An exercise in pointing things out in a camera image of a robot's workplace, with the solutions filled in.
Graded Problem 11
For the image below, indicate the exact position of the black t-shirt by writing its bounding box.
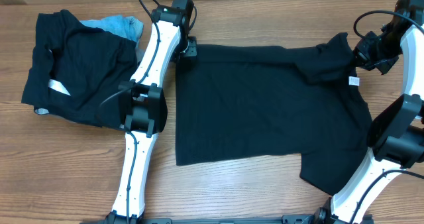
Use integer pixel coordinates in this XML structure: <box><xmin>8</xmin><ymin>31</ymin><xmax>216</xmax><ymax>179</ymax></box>
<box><xmin>176</xmin><ymin>32</ymin><xmax>372</xmax><ymax>195</ymax></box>

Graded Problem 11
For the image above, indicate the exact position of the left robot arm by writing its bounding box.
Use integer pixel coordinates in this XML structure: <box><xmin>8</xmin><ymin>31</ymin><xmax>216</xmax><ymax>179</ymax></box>
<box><xmin>104</xmin><ymin>0</ymin><xmax>197</xmax><ymax>223</ymax></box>

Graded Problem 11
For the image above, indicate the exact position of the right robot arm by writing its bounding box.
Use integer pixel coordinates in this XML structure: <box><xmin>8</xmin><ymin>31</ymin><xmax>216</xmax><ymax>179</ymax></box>
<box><xmin>282</xmin><ymin>0</ymin><xmax>423</xmax><ymax>223</ymax></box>

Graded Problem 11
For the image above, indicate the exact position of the folded light blue garment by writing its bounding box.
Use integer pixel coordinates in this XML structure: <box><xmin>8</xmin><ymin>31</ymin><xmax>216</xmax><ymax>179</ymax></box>
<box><xmin>80</xmin><ymin>15</ymin><xmax>144</xmax><ymax>46</ymax></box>

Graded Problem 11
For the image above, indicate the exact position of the folded black shirt on pile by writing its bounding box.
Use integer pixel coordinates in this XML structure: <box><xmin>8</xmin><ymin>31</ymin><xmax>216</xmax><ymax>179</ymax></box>
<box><xmin>21</xmin><ymin>10</ymin><xmax>137</xmax><ymax>127</ymax></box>

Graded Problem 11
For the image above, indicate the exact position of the folded grey garment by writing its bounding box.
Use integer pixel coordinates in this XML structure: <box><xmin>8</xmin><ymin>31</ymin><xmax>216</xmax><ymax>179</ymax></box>
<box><xmin>34</xmin><ymin>48</ymin><xmax>143</xmax><ymax>129</ymax></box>

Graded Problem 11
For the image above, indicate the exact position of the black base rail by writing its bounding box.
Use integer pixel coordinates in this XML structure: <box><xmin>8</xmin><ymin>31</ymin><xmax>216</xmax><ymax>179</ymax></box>
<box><xmin>83</xmin><ymin>213</ymin><xmax>314</xmax><ymax>224</ymax></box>

